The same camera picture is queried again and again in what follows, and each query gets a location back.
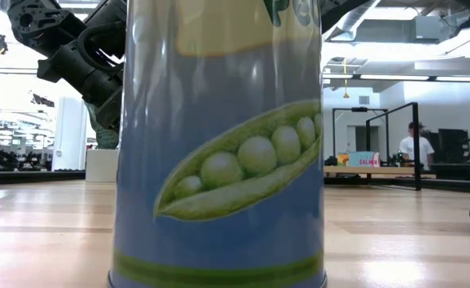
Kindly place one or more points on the black background rig frame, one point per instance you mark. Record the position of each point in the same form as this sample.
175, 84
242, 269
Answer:
335, 132

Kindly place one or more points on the black background robot arm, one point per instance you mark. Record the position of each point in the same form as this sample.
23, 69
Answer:
398, 157

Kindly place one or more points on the silver ventilation duct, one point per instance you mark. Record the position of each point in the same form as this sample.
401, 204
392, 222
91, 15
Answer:
351, 24

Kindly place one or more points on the white structural column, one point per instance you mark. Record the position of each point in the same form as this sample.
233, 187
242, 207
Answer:
69, 132

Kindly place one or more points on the tall blue peas can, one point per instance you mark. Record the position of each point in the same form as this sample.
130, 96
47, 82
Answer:
219, 120

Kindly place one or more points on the white plant pot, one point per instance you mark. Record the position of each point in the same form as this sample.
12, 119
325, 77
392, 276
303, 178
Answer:
101, 166

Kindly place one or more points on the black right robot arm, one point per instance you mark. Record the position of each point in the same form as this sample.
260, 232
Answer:
339, 12

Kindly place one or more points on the person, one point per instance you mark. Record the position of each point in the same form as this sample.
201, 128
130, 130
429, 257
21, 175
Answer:
409, 146

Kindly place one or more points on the green snake plant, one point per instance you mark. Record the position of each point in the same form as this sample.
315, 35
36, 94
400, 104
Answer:
105, 136

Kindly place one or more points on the salmon box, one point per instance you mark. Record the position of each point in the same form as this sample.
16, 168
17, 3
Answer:
365, 159

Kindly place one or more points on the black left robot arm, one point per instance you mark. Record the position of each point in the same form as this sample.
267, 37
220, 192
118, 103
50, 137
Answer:
67, 68

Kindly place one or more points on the wooden shelf with black frame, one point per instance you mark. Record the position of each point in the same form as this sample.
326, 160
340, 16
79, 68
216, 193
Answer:
415, 140

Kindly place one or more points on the long ceiling light bar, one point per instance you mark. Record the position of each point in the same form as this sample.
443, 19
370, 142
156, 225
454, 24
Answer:
395, 77

